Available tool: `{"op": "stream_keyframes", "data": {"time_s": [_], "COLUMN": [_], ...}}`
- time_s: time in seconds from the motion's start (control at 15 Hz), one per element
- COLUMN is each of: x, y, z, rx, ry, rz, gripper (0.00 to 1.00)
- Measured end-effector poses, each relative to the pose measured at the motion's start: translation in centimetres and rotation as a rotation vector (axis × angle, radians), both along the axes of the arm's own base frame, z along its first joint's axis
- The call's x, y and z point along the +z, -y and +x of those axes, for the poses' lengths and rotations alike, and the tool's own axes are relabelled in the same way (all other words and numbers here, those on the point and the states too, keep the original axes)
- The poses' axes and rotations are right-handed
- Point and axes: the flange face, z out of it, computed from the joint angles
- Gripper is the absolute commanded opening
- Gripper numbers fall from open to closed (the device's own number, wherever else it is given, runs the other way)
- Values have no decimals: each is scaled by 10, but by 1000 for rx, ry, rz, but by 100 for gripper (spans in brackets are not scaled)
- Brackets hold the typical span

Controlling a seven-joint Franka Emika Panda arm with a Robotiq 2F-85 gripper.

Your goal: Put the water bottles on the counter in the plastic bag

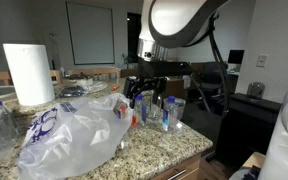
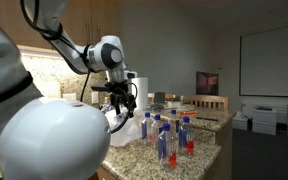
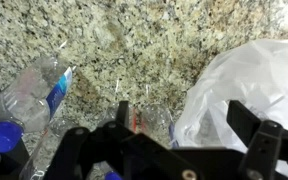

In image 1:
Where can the green houseplant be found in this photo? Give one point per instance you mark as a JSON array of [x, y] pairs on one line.
[[128, 60]]

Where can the grey rounded speaker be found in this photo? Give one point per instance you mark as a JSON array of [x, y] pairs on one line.
[[255, 90]]

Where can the white light switch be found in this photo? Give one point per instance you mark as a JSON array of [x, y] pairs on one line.
[[262, 60]]

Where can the orange marker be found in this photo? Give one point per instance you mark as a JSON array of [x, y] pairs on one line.
[[116, 88]]

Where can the wooden base cabinet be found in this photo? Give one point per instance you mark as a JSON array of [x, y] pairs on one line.
[[187, 166]]

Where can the light wooden board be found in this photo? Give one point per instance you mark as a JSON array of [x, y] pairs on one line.
[[254, 159]]

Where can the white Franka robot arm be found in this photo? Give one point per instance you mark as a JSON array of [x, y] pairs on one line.
[[174, 16]]

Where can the wrist-mounted camera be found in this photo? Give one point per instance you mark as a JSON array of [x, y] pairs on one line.
[[164, 68]]

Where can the dark window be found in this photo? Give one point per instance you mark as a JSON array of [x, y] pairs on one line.
[[134, 36]]

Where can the white projection screen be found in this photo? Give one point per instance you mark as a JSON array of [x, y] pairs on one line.
[[90, 33]]

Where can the translucent white plastic bag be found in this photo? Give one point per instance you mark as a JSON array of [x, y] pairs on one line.
[[74, 140]]

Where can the clear glass plate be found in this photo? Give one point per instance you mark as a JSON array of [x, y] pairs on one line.
[[99, 87]]

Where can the dark office chair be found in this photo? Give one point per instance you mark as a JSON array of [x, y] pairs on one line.
[[208, 83]]

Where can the black low cabinet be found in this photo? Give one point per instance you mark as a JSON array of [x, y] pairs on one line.
[[247, 130]]

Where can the black computer monitor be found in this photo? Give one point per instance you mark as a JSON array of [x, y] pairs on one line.
[[236, 56]]

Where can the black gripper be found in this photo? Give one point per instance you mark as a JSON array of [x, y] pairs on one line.
[[150, 83]]

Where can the white paper towel roll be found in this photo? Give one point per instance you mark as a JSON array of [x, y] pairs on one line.
[[29, 75]]

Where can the white bowl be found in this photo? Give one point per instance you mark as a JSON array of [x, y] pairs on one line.
[[80, 80]]

